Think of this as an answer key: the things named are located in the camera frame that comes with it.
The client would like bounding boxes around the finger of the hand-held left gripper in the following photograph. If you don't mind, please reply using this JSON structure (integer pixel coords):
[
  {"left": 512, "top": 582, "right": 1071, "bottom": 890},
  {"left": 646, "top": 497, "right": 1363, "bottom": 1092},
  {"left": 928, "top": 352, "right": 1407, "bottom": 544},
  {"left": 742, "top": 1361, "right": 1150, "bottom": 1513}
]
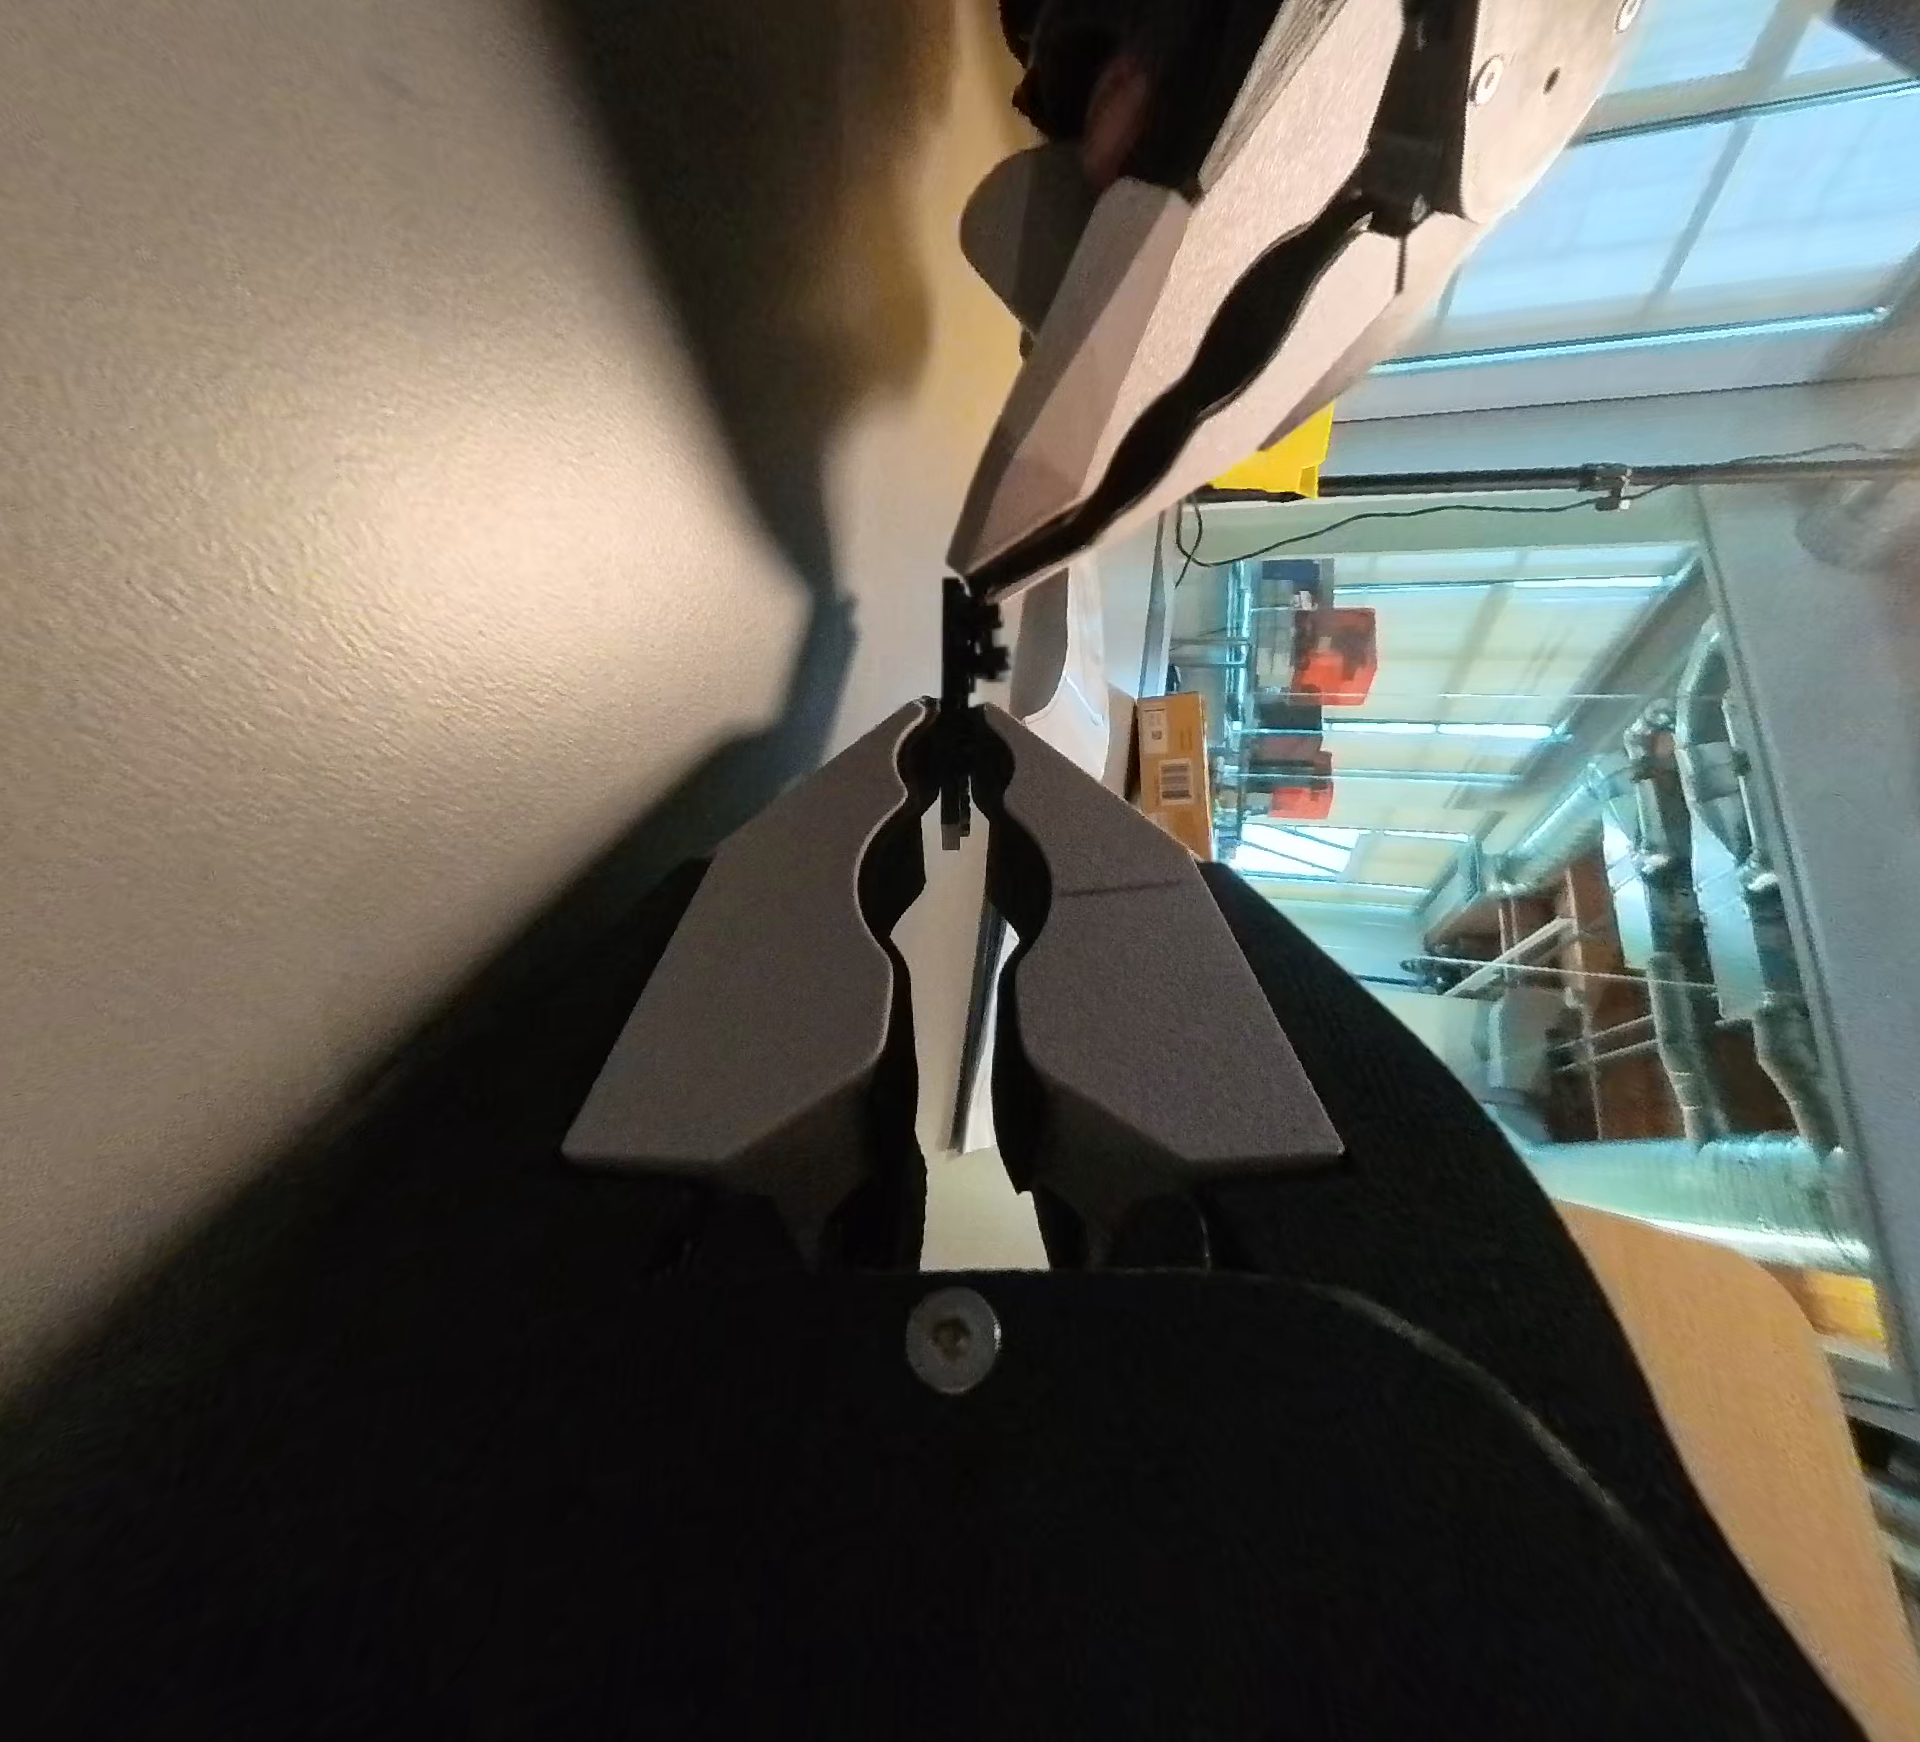
[
  {"left": 994, "top": 215, "right": 1455, "bottom": 603},
  {"left": 945, "top": 0, "right": 1413, "bottom": 587}
]

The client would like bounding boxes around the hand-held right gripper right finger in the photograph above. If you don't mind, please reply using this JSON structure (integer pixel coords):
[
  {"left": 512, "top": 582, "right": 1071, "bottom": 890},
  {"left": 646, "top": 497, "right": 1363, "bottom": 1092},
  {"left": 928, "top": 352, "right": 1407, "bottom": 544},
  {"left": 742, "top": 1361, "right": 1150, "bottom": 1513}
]
[{"left": 972, "top": 704, "right": 1344, "bottom": 1191}]

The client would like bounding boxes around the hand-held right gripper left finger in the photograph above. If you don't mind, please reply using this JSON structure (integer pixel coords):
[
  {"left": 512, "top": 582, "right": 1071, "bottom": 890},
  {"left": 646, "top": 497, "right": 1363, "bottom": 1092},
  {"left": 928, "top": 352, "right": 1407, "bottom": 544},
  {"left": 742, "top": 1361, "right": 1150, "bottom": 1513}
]
[{"left": 562, "top": 697, "right": 945, "bottom": 1173}]

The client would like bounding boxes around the colourful lego set box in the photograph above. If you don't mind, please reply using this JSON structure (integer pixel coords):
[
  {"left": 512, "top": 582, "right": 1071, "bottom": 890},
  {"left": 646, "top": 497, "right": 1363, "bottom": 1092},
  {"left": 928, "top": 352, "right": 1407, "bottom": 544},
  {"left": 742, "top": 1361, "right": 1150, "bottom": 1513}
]
[{"left": 1131, "top": 687, "right": 1215, "bottom": 863}]

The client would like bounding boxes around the spider instruction booklet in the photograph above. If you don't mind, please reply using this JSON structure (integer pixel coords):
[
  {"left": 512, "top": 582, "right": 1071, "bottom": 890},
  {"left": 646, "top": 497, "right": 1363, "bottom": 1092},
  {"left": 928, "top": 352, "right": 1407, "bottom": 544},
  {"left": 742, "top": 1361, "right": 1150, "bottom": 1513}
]
[{"left": 1019, "top": 558, "right": 1119, "bottom": 784}]

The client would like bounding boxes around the black lego plate with holes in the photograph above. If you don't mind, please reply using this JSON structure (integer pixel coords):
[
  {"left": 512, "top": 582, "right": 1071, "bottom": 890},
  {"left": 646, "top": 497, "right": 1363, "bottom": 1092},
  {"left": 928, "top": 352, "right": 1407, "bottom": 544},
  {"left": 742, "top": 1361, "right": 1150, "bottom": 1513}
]
[{"left": 932, "top": 576, "right": 1003, "bottom": 863}]

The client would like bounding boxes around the person's left hand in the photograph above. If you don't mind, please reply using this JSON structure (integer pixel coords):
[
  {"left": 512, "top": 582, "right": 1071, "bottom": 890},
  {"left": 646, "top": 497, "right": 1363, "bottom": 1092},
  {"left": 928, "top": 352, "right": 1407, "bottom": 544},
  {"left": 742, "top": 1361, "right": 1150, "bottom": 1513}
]
[{"left": 1071, "top": 44, "right": 1169, "bottom": 178}]

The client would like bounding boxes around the yellow plastic bin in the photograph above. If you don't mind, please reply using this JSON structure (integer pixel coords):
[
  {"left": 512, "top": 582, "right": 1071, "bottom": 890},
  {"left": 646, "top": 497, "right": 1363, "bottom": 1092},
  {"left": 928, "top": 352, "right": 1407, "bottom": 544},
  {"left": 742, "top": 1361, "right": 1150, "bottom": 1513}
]
[{"left": 1213, "top": 406, "right": 1337, "bottom": 502}]

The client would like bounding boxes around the black pole stand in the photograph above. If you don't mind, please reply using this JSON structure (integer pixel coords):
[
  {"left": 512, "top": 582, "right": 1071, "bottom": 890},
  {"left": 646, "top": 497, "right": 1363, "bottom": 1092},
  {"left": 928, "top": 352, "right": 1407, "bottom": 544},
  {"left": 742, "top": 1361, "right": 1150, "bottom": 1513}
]
[{"left": 1320, "top": 450, "right": 1915, "bottom": 506}]

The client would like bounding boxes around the wooden board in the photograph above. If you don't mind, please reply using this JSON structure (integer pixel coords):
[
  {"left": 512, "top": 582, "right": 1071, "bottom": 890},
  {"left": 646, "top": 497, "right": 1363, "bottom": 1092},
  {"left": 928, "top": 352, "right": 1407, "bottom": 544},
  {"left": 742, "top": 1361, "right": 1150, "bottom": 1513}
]
[{"left": 1562, "top": 1197, "right": 1920, "bottom": 1742}]

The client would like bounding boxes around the wire shelf rack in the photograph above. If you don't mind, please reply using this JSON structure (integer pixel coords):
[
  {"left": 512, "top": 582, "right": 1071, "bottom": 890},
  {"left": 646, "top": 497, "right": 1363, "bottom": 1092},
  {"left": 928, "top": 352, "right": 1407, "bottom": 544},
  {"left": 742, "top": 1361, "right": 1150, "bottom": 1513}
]
[{"left": 1169, "top": 554, "right": 1359, "bottom": 858}]

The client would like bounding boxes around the silver ventilation duct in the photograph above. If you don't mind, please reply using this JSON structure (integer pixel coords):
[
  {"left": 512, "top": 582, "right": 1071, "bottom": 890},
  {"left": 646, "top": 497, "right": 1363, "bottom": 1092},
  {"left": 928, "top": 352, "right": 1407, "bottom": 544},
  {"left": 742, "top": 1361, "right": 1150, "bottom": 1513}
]
[{"left": 1545, "top": 1127, "right": 1884, "bottom": 1287}]

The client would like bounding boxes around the corrugated silver duct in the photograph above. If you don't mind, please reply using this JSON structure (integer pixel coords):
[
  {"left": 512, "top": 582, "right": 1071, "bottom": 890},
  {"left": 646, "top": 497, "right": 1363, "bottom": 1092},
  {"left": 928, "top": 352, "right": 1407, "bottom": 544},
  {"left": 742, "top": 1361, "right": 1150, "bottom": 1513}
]
[{"left": 1627, "top": 631, "right": 1824, "bottom": 1143}]

